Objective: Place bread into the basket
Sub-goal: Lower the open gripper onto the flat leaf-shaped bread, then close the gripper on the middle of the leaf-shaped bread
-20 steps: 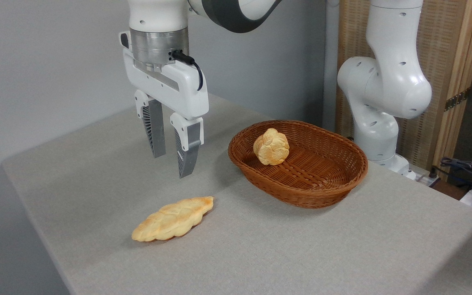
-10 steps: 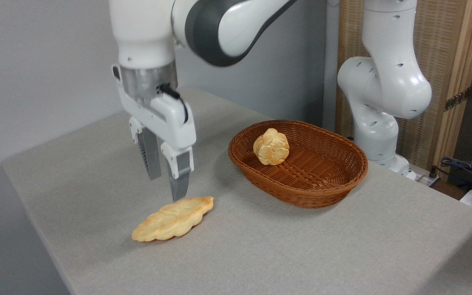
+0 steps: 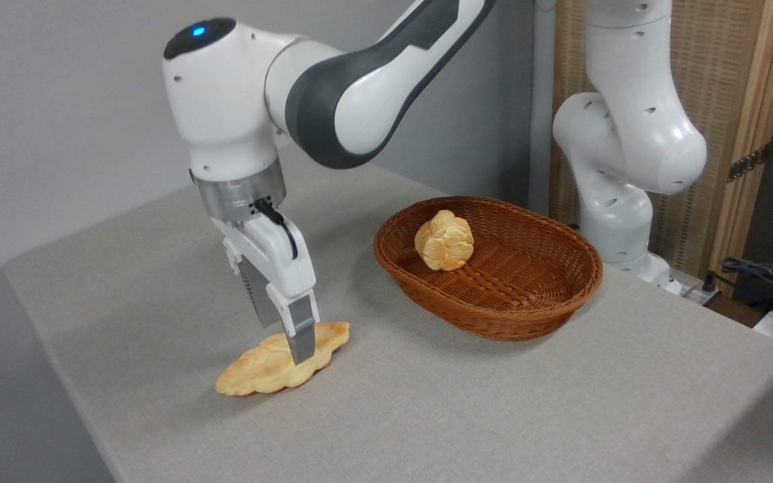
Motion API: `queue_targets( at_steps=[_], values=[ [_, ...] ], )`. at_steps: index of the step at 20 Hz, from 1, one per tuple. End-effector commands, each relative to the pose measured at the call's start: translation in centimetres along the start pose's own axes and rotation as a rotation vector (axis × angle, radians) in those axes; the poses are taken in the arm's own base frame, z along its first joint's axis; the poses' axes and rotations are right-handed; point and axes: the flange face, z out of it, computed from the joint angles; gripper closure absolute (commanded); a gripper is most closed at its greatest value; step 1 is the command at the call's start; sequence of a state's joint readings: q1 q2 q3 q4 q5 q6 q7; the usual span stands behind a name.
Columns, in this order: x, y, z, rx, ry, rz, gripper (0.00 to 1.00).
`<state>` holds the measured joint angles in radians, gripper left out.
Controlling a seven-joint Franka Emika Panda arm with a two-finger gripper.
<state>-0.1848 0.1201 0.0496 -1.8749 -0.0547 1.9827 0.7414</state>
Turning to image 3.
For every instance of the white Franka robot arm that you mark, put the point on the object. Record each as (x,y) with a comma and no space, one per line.
(225,100)

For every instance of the long braided bread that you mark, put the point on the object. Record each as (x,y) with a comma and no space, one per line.
(259,369)

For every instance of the round knotted bread roll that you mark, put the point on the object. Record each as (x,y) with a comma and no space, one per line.
(445,241)

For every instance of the wooden rattan folding screen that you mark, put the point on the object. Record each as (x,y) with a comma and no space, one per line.
(722,67)

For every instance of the metal screen hinge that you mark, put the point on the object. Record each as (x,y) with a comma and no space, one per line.
(749,163)

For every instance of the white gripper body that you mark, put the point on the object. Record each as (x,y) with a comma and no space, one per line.
(279,265)

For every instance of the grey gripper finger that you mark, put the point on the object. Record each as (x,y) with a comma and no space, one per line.
(258,302)
(300,329)

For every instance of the grey tablecloth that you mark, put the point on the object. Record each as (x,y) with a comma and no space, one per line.
(427,416)

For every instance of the brown oval wicker basket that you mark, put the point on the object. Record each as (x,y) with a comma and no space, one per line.
(527,288)

